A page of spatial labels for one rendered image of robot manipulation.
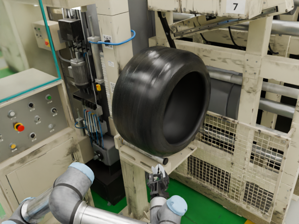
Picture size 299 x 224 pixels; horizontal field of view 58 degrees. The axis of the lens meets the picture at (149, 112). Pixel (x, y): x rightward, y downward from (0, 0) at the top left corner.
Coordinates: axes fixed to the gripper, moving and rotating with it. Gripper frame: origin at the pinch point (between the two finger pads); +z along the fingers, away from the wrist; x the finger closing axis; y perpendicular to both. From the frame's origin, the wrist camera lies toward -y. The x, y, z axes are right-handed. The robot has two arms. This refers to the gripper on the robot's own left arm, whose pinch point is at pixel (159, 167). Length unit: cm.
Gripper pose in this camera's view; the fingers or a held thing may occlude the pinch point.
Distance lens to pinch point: 133.9
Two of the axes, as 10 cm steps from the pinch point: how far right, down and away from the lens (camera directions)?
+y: -4.0, -7.2, -5.7
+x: -9.1, 3.1, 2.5
